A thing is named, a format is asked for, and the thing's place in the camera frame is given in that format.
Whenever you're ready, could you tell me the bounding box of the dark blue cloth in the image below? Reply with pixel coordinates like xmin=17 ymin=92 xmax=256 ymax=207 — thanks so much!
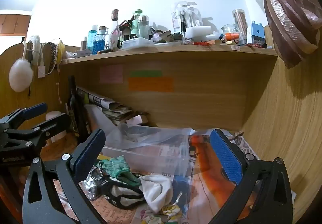
xmin=171 ymin=176 xmax=192 ymax=208

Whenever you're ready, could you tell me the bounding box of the white rectangular plastic box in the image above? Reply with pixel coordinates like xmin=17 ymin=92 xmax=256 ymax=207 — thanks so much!
xmin=122 ymin=37 xmax=154 ymax=50

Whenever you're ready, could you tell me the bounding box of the mauve hanging scarf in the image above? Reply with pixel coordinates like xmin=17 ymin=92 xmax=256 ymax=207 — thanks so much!
xmin=263 ymin=0 xmax=321 ymax=69

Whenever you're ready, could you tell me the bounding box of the patterned dark headband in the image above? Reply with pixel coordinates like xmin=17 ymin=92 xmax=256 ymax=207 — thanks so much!
xmin=45 ymin=42 xmax=58 ymax=75

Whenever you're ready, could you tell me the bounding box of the tall jar of sticks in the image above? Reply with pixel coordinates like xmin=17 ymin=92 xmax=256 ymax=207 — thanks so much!
xmin=232 ymin=9 xmax=249 ymax=45

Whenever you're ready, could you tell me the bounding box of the clear plastic storage box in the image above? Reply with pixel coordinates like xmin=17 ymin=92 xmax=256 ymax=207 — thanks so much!
xmin=101 ymin=123 xmax=192 ymax=176

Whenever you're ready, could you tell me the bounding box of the orange sticky note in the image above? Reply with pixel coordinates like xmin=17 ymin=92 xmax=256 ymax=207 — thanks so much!
xmin=128 ymin=77 xmax=174 ymax=93

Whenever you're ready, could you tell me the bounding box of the blue and white box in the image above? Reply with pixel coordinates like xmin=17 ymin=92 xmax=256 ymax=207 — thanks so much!
xmin=248 ymin=21 xmax=265 ymax=45

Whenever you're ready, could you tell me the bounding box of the light blue plastic bottle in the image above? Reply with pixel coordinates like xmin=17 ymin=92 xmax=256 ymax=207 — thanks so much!
xmin=87 ymin=25 xmax=98 ymax=49

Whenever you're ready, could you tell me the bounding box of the clear blister pack of brushes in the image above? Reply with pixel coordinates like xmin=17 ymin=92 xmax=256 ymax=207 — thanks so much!
xmin=172 ymin=1 xmax=204 ymax=35

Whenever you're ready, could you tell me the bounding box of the yellow patterned cloth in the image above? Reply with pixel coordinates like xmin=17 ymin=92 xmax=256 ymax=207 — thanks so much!
xmin=141 ymin=204 xmax=182 ymax=224

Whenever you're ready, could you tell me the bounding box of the white fluffy headband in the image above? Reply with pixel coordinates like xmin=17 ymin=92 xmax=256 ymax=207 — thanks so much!
xmin=23 ymin=35 xmax=43 ymax=65

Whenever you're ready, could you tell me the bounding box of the black and white underwear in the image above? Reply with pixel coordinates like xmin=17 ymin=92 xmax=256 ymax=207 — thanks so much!
xmin=101 ymin=176 xmax=147 ymax=210

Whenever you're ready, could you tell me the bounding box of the silver beaded accessory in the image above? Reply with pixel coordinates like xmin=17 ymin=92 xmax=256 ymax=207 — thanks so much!
xmin=80 ymin=164 xmax=111 ymax=202

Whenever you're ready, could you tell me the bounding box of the wooden shelf unit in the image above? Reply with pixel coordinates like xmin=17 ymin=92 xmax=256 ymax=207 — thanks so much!
xmin=59 ymin=44 xmax=279 ymax=132

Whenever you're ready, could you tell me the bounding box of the pink sticky note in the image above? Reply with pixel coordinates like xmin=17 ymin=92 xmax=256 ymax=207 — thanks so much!
xmin=100 ymin=64 xmax=124 ymax=85

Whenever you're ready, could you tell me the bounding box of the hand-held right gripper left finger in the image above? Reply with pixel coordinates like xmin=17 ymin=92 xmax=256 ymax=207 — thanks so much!
xmin=22 ymin=128 xmax=109 ymax=224

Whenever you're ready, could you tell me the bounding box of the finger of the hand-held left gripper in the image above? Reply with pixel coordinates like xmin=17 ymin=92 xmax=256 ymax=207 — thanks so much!
xmin=4 ymin=113 xmax=72 ymax=144
xmin=0 ymin=103 xmax=48 ymax=127

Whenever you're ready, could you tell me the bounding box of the white foam block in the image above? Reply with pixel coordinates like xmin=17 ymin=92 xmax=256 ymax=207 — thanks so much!
xmin=186 ymin=26 xmax=212 ymax=41

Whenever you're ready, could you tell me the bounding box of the clear bottle with brown cap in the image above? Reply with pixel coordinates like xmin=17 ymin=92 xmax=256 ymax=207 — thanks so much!
xmin=107 ymin=9 xmax=121 ymax=50

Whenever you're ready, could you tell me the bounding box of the white cloth sock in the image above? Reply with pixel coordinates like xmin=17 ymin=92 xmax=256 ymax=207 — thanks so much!
xmin=139 ymin=174 xmax=174 ymax=214

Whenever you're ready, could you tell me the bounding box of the mint green pump bottle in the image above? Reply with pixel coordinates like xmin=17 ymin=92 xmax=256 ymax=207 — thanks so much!
xmin=130 ymin=9 xmax=143 ymax=39

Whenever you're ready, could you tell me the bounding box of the green sticky note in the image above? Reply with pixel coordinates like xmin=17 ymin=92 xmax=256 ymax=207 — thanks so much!
xmin=130 ymin=70 xmax=162 ymax=77

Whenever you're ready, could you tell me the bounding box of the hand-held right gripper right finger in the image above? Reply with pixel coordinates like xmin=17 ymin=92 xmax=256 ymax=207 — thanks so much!
xmin=210 ymin=128 xmax=294 ymax=224

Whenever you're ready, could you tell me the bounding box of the white cylindrical container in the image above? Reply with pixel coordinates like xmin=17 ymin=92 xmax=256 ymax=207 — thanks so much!
xmin=45 ymin=111 xmax=68 ymax=142

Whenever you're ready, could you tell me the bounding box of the stack of folded newspapers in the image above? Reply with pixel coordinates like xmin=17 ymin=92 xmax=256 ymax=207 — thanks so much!
xmin=76 ymin=87 xmax=134 ymax=127

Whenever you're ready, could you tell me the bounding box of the white fluffy pom-pom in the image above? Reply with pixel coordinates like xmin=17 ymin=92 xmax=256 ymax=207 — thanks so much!
xmin=8 ymin=59 xmax=34 ymax=93

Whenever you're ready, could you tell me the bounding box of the wooden wall cabinet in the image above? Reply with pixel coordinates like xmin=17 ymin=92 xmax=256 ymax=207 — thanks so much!
xmin=0 ymin=14 xmax=31 ymax=37

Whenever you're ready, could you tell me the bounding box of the green knit sock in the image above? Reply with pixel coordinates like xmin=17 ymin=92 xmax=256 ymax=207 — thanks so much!
xmin=97 ymin=156 xmax=142 ymax=188

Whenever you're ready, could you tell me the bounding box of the orange printed newspaper sheet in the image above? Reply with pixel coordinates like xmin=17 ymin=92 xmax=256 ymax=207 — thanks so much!
xmin=187 ymin=134 xmax=259 ymax=217

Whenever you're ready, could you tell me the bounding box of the dark glass bottle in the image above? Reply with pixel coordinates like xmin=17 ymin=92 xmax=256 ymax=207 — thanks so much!
xmin=67 ymin=75 xmax=90 ymax=143

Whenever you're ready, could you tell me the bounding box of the clear bottle with silver cap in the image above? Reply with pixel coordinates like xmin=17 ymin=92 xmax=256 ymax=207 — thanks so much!
xmin=138 ymin=15 xmax=151 ymax=39

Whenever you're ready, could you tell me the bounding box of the blue liquid glass bottle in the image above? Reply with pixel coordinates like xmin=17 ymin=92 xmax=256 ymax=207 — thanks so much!
xmin=93 ymin=26 xmax=106 ymax=55

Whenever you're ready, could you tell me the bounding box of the yellow hanging accessory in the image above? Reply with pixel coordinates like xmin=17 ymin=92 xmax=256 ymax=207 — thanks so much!
xmin=56 ymin=38 xmax=65 ymax=65

